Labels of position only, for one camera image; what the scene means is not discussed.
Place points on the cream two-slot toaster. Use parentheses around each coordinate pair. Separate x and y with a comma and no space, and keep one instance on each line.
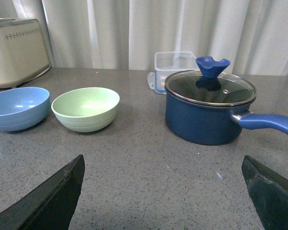
(23,56)

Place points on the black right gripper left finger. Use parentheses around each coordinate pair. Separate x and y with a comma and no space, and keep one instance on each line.
(51,205)

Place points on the blue plastic bowl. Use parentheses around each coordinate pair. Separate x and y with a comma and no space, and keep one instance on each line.
(22,108)

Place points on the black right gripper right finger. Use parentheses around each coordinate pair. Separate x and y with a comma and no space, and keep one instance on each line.
(268,191)

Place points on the blue saucepan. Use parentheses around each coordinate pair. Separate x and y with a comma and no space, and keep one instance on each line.
(208,125)

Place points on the clear plastic food container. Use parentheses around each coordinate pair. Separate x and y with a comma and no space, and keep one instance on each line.
(167,63)

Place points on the white curtain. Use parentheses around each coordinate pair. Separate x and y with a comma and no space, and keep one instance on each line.
(126,34)

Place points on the green plastic bowl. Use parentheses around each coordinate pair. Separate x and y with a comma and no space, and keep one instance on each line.
(86,109)

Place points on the glass pot lid blue knob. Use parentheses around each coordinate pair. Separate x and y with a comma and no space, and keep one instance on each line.
(210,85)

